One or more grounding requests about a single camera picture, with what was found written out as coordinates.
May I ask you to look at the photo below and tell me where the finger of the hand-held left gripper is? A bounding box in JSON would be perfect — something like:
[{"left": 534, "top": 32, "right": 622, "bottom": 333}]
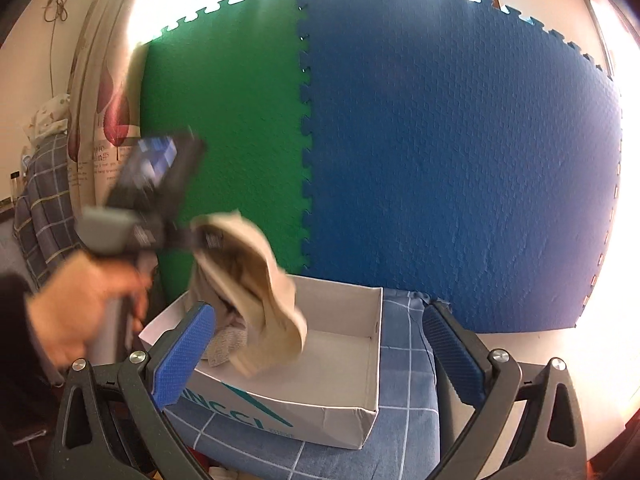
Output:
[{"left": 167, "top": 227, "right": 202, "bottom": 252}]

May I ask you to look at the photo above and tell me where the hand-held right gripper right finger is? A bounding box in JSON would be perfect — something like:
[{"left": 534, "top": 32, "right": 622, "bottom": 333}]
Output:
[{"left": 422, "top": 300, "right": 588, "bottom": 480}]

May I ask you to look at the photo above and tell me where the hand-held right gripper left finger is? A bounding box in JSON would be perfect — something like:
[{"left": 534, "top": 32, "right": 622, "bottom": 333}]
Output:
[{"left": 42, "top": 301, "right": 217, "bottom": 480}]

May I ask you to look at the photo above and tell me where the grey underwear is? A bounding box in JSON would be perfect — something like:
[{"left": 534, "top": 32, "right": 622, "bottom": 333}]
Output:
[{"left": 201, "top": 305, "right": 251, "bottom": 370}]

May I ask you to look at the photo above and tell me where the beige underwear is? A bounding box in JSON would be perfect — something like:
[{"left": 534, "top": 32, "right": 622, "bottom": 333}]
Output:
[{"left": 190, "top": 212, "right": 308, "bottom": 378}]

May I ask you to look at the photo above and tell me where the white cardboard box drawer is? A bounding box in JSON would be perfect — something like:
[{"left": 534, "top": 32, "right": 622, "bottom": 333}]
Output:
[{"left": 139, "top": 274, "right": 385, "bottom": 451}]

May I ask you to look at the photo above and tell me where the person's left forearm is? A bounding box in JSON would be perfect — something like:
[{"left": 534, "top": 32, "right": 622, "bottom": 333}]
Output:
[{"left": 0, "top": 272, "right": 65, "bottom": 428}]

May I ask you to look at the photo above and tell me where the person's left hand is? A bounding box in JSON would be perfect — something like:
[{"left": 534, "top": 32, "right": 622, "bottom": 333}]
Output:
[{"left": 27, "top": 252, "right": 155, "bottom": 367}]

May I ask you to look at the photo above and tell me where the blue checked bedsheet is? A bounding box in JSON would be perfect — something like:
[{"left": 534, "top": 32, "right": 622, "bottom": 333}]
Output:
[{"left": 165, "top": 287, "right": 453, "bottom": 480}]

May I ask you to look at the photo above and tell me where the floral curtain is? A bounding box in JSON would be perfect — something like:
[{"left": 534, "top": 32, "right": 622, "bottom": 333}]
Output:
[{"left": 67, "top": 0, "right": 151, "bottom": 203}]

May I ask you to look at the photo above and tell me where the green foam mat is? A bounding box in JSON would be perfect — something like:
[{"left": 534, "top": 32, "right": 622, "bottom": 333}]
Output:
[{"left": 137, "top": 0, "right": 315, "bottom": 281}]

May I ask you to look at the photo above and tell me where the dark plaid blanket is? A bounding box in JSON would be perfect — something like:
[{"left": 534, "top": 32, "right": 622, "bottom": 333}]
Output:
[{"left": 12, "top": 132, "right": 87, "bottom": 292}]

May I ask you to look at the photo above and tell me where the floral cloth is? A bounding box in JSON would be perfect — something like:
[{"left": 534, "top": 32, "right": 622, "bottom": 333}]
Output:
[{"left": 27, "top": 94, "right": 72, "bottom": 142}]

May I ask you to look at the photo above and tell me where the blue foam mat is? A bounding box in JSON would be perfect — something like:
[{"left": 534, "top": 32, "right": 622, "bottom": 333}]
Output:
[{"left": 295, "top": 0, "right": 625, "bottom": 335}]

